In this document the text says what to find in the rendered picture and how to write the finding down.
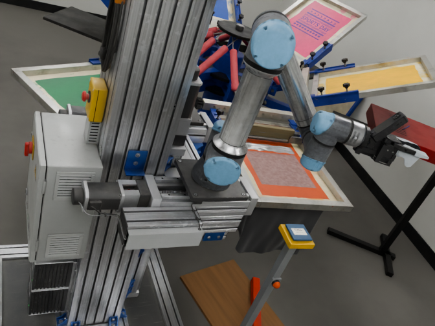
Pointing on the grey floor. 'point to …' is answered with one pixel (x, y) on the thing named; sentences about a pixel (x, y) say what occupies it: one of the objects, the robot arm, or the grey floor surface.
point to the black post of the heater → (391, 230)
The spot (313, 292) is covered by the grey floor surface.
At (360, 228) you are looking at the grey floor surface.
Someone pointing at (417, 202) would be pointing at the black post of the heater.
